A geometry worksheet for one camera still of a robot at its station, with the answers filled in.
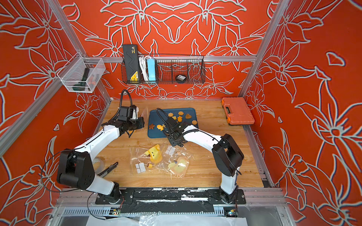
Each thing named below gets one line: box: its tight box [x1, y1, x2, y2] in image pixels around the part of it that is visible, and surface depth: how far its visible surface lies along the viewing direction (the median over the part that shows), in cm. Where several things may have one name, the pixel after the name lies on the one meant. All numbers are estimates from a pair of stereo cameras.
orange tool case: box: [221, 96, 256, 126], surface depth 109 cm
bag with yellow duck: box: [130, 143, 168, 175], surface depth 87 cm
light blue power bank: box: [143, 55, 157, 82], surface depth 91 cm
